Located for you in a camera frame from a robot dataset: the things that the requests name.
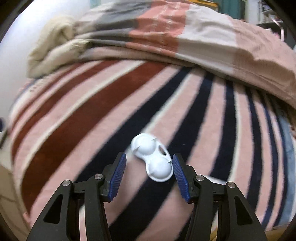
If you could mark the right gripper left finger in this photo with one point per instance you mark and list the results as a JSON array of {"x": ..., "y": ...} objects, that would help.
[{"x": 59, "y": 220}]

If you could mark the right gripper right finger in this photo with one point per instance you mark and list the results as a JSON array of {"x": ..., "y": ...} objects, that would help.
[{"x": 236, "y": 219}]

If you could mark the white double-dome case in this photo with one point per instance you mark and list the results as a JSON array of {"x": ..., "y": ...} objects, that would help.
[{"x": 158, "y": 162}]

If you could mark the striped fleece blanket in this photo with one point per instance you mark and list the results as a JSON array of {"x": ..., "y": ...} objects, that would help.
[{"x": 74, "y": 122}]

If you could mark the cream fluffy blanket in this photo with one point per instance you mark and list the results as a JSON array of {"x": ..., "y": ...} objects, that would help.
[{"x": 56, "y": 46}]

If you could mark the pink grey patchwork duvet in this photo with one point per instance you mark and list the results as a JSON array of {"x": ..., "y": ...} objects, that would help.
[{"x": 199, "y": 35}]

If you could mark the teal curtain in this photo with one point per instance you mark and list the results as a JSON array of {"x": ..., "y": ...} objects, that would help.
[{"x": 234, "y": 8}]

